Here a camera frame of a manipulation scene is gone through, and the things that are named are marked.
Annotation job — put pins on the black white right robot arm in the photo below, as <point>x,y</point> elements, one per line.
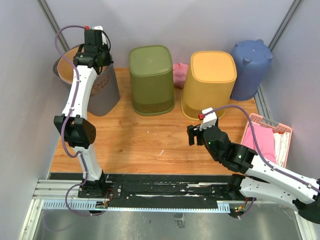
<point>255,177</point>

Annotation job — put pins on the yellow ribbed plastic bin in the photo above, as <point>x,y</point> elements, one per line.
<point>209,82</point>

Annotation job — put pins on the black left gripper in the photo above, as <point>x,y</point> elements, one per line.
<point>108,61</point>

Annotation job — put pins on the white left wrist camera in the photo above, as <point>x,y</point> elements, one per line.
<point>93,37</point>

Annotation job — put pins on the pink folded cloth in basket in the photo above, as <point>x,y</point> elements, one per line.
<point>265,140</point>

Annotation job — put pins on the green ribbed plastic bin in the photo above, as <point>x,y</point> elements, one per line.
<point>151,78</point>

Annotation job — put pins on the blue plastic bucket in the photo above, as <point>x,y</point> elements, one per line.
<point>252,60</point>

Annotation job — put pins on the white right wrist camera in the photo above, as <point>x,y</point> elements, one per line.
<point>208,118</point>

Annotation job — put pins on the orange plastic bin inside grey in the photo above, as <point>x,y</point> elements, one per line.
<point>64,68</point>

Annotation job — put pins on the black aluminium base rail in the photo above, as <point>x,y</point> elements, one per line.
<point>156,193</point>

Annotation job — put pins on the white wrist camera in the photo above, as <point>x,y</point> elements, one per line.
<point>93,37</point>
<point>208,118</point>

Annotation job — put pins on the grey ribbed plastic bin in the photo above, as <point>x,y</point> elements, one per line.
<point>104,92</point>

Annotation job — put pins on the pink folded shirt on table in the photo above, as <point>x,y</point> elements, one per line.
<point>179,74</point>

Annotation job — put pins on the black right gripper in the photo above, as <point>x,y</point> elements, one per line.
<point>191,129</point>

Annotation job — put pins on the white cloth in basket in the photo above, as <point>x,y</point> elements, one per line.
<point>281,146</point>

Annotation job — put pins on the pink perforated plastic basket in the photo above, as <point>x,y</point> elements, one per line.
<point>276,127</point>

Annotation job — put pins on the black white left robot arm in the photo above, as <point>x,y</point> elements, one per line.
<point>77,133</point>

